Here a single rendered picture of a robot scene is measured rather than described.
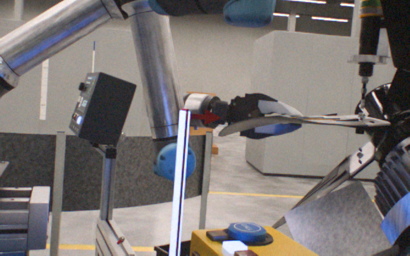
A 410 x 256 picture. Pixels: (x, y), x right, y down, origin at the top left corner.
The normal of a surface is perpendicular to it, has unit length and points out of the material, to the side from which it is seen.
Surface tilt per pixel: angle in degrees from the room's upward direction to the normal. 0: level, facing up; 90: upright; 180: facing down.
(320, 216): 55
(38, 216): 90
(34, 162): 90
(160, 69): 89
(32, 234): 90
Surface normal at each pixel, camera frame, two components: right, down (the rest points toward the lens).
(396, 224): -0.95, 0.04
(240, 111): -0.50, -0.09
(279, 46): 0.11, 0.07
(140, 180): 0.59, 0.10
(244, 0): -0.23, 0.09
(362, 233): -0.39, -0.55
